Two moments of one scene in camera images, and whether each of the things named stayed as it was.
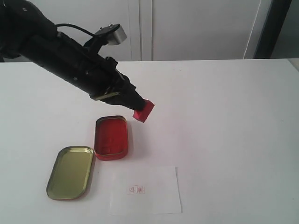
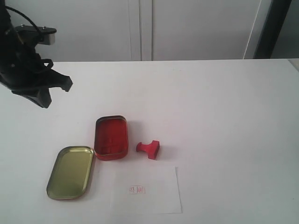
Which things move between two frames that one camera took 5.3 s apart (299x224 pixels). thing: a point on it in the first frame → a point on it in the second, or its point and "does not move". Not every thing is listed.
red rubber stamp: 143,115 → 152,149
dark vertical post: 272,29 does not move
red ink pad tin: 110,137 does not move
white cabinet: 168,30 does not move
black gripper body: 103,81 → 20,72
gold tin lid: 70,175 does not move
